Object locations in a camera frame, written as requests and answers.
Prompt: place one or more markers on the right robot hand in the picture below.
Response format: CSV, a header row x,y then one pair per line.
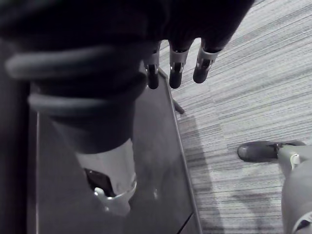
x,y
92,29

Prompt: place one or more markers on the dark grey table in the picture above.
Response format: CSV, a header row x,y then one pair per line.
x,y
158,146

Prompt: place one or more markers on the dark robot foot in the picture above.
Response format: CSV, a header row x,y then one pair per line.
x,y
256,151

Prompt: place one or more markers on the silver robot leg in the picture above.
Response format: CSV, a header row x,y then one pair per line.
x,y
297,190

